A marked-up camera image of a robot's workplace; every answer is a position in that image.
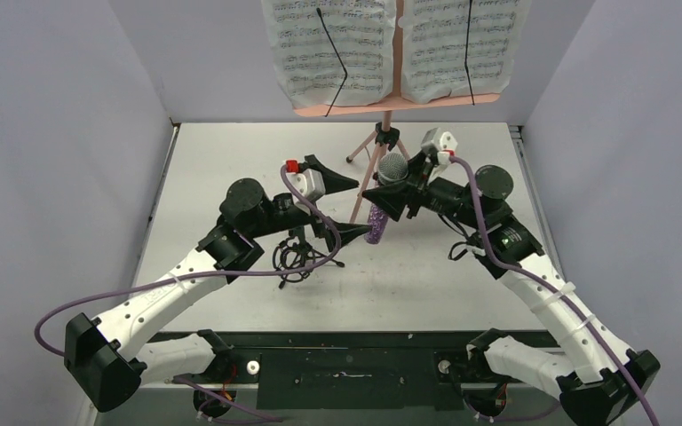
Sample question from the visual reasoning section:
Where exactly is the pink music stand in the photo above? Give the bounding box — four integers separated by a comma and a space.
261, 0, 532, 225

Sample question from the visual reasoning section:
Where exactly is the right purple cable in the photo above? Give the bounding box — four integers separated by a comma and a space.
447, 154, 662, 426

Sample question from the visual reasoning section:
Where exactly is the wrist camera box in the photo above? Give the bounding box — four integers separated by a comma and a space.
420, 127, 458, 167
285, 160, 326, 205

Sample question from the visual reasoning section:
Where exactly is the sheet music page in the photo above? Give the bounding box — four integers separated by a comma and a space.
261, 0, 397, 109
400, 0, 532, 105

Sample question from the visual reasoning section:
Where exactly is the purple cable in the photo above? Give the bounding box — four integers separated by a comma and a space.
34, 164, 344, 425
447, 154, 662, 426

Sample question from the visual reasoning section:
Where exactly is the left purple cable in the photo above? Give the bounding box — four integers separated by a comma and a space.
34, 164, 344, 425

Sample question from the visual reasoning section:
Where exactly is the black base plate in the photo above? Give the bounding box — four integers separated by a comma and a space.
147, 330, 554, 412

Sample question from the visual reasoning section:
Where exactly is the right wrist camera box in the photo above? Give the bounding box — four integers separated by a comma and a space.
420, 127, 458, 167

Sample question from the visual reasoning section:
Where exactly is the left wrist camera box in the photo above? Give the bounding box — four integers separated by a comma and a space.
285, 160, 326, 205

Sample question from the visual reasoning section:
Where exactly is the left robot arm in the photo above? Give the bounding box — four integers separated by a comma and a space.
63, 155, 366, 413

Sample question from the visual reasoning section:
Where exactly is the purple glitter microphone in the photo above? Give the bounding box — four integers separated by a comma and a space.
363, 152, 408, 245

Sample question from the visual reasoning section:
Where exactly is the black microphone tripod mount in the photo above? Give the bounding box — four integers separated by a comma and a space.
272, 227, 329, 289

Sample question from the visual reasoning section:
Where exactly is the aluminium rail frame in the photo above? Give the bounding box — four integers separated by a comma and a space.
75, 124, 626, 426

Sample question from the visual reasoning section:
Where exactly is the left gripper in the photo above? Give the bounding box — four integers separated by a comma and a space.
248, 157, 372, 249

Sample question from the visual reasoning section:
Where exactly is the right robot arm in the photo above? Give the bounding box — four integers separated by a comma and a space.
363, 154, 660, 425

